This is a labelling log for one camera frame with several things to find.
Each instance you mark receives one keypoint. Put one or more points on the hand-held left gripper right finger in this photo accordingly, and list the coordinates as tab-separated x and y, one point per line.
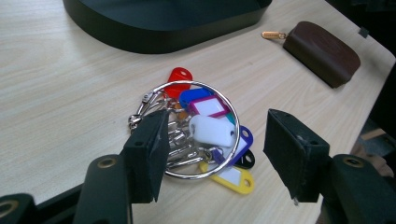
295	155

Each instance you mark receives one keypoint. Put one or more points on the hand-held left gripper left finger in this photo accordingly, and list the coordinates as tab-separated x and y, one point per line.
146	155

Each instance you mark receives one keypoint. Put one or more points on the bunch of metal snap clips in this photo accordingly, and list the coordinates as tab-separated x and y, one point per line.
180	137

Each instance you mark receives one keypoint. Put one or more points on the bunch of coloured key tags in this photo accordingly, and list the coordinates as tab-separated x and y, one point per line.
211	130

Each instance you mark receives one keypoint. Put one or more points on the brown leather key pouch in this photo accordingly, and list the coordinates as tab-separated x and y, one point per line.
320	53

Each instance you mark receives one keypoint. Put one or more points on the black key rack with tray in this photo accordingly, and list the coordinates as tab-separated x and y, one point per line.
155	31

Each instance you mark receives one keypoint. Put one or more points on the grey tape piece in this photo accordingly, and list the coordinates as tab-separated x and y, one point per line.
363	32

